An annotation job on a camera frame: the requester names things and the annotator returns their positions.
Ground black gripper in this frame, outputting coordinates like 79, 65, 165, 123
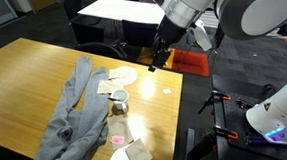
148, 14, 189, 76

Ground white paper plate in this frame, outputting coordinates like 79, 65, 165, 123
111, 65, 139, 88

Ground brown paper napkin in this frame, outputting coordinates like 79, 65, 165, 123
104, 113, 136, 153
124, 137, 155, 160
107, 67, 130, 82
97, 78, 125, 97

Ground white mug with logo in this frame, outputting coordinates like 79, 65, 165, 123
110, 87, 131, 113

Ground white table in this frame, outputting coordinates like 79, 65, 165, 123
76, 0, 167, 25

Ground black clamp with orange tip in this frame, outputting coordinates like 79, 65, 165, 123
187, 123, 240, 160
196, 88, 232, 117

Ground gray cloth pants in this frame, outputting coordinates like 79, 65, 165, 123
32, 53, 114, 160

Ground black robot mounting stand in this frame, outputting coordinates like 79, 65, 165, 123
208, 73, 287, 160

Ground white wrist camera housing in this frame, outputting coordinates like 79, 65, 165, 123
188, 21, 215, 52

